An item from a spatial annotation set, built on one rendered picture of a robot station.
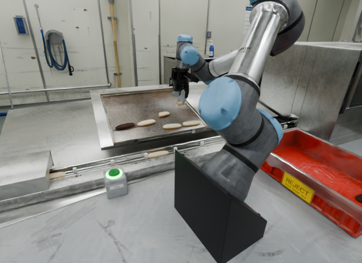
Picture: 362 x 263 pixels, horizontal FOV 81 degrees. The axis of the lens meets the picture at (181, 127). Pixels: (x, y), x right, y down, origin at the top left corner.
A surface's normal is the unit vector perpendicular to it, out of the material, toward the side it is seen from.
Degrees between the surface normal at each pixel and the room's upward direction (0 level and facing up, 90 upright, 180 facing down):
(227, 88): 53
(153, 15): 90
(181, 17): 90
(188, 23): 90
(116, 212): 0
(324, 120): 90
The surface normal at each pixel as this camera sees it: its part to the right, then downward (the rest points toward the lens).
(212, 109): -0.71, -0.43
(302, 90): -0.91, 0.15
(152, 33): 0.41, 0.40
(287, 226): 0.03, -0.91
